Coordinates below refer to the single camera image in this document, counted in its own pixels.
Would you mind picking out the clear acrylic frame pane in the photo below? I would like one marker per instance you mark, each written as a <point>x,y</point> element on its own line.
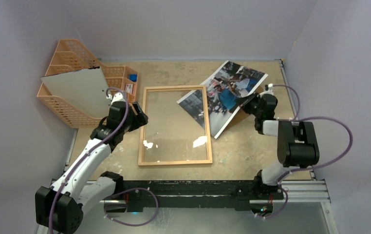
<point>176,129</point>

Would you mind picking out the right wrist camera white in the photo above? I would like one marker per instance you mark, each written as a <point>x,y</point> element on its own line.
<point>269,89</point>

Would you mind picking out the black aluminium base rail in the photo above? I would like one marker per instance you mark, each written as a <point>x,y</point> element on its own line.
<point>241,195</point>

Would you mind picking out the orange plastic file organizer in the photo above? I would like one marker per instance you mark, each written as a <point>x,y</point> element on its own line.
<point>73,55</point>

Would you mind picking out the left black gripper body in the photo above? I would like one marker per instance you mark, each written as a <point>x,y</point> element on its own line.
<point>125,129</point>

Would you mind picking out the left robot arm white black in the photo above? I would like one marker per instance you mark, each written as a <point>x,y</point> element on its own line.
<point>61,206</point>

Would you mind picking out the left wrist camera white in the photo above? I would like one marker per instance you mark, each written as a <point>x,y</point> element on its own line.
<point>118,96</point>

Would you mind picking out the street scene photo print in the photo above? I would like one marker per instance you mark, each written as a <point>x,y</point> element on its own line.
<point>230,82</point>

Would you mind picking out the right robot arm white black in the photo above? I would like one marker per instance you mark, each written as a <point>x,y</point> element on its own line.
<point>297,146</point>

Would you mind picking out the blue small item in organizer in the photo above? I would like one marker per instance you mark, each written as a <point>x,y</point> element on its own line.
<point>133,77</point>

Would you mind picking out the wooden picture frame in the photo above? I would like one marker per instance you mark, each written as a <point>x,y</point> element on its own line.
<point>172,161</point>

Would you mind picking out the white board in organizer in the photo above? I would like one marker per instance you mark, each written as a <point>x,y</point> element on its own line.
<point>84,89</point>

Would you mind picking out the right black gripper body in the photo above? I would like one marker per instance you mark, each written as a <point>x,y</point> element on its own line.
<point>251,101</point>

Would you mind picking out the red white small box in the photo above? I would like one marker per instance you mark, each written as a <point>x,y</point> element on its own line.
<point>129,88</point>

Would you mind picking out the brown frame backing board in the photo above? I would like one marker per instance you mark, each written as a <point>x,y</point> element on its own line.
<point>244,113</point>

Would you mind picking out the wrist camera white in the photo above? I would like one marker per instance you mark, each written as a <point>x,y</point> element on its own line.
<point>269,89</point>
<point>118,96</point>

